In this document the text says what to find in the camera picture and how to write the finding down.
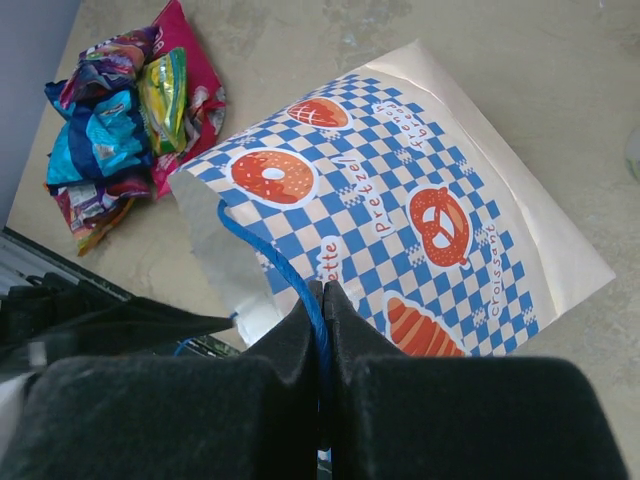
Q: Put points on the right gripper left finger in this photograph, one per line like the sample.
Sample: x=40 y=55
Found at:
x=145 y=416

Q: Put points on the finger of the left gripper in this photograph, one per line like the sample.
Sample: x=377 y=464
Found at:
x=136 y=324

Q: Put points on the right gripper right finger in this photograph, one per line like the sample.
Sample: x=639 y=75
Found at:
x=402 y=417

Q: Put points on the teal snack packet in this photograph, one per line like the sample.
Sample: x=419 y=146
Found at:
x=102 y=139

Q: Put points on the checkered paper bag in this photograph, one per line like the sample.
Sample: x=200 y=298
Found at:
x=390 y=182

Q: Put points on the red Real crisps bag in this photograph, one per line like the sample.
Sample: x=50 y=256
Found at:
x=205 y=103

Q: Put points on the green Fox's candy bag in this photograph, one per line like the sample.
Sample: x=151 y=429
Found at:
x=163 y=94

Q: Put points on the purple Skittles packet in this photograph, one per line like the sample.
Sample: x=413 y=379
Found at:
x=109 y=66

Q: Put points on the orange snack bag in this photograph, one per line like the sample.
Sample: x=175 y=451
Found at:
x=103 y=227

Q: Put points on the pink candy packet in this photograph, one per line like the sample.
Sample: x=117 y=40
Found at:
x=88 y=206

